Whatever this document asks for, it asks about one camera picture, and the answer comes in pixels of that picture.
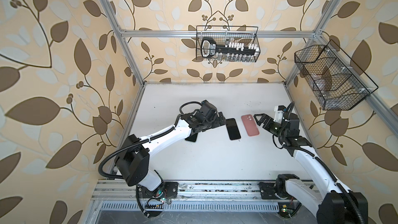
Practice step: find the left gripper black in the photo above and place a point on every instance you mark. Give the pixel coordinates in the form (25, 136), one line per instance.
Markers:
(216, 122)

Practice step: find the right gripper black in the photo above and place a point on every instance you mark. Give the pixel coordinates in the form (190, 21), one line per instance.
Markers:
(269, 121)

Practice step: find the pink phone case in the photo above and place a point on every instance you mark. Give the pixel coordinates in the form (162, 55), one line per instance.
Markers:
(250, 125)

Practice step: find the black phone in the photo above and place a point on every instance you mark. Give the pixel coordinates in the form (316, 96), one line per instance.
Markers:
(192, 138)

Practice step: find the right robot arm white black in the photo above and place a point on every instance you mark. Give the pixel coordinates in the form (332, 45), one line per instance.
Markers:
(333, 202)

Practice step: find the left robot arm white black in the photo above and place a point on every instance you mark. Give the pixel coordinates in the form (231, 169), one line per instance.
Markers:
(132, 161)

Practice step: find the black white tool in basket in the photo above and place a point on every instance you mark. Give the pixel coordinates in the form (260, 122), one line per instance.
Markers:
(228, 50)

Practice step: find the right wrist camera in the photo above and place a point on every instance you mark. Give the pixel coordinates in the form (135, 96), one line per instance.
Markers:
(279, 112)

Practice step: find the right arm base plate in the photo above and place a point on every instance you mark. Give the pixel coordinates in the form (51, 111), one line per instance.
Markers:
(267, 190)

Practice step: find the back wire basket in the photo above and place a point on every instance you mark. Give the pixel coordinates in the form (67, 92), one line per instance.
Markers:
(242, 34)

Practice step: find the side wire basket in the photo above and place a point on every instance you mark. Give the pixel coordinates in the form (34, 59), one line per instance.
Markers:
(338, 82)

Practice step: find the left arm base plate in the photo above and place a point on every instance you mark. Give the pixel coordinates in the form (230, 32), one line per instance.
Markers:
(166, 190)

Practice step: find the aluminium cage frame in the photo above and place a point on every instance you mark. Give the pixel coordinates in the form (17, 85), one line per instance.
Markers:
(360, 145)

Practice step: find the aluminium front rail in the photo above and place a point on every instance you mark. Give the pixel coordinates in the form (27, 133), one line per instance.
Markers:
(193, 196)

